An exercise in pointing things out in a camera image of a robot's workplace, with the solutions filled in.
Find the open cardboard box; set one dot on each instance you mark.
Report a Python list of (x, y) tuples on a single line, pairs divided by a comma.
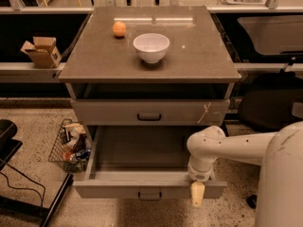
[(43, 52)]

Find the black office chair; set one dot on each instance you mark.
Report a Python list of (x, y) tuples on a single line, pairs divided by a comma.
[(273, 107)]

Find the grey drawer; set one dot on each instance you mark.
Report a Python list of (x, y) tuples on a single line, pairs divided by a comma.
[(141, 112), (148, 163)]

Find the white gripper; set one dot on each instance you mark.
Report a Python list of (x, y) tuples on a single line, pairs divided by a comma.
[(201, 176)]

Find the orange fruit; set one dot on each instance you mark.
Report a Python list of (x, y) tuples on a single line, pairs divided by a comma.
[(119, 29)]

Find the wire basket with items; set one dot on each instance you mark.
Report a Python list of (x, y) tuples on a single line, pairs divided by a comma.
[(72, 148)]

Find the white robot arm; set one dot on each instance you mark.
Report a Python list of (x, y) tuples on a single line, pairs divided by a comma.
[(211, 143)]

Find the white bowl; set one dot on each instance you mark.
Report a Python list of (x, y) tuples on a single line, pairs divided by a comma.
[(151, 47)]

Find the grey drawer cabinet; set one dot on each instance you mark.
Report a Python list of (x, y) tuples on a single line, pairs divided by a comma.
[(197, 65)]

